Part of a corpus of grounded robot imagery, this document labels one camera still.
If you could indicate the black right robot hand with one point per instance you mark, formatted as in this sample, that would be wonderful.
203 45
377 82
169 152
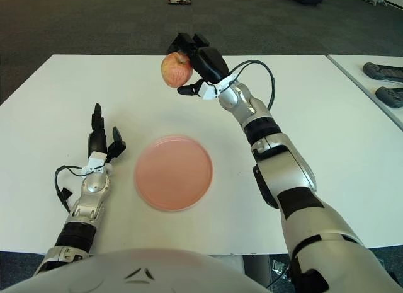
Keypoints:
209 63

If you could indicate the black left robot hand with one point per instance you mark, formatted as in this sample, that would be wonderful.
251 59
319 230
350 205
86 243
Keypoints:
97 141

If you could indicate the red yellow apple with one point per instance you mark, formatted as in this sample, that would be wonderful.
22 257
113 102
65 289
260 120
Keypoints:
176 71

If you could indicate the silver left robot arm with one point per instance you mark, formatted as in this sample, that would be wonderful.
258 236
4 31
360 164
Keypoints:
93 186

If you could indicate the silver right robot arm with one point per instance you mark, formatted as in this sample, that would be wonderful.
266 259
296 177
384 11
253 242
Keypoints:
283 167

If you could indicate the pink round plate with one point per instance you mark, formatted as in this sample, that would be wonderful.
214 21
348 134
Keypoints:
173 173

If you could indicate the small black red floor item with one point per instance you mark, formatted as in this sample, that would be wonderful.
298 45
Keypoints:
179 1

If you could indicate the silver robot torso shell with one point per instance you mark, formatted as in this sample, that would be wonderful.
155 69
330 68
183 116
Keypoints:
141 274

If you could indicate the dark grey game controller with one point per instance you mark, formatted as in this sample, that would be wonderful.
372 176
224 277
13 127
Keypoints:
388 97
378 71

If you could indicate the clear plastic wrapper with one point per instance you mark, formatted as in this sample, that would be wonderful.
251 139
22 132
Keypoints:
280 268

